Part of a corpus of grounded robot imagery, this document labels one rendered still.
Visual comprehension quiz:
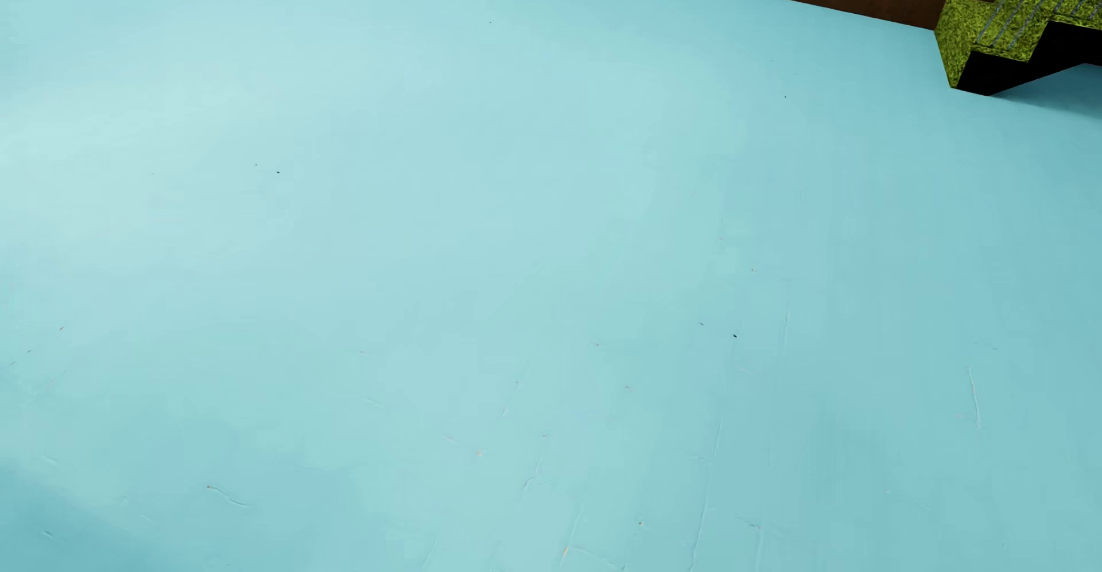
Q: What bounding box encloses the mossy green staircase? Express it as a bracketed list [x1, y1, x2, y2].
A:
[934, 0, 1102, 97]

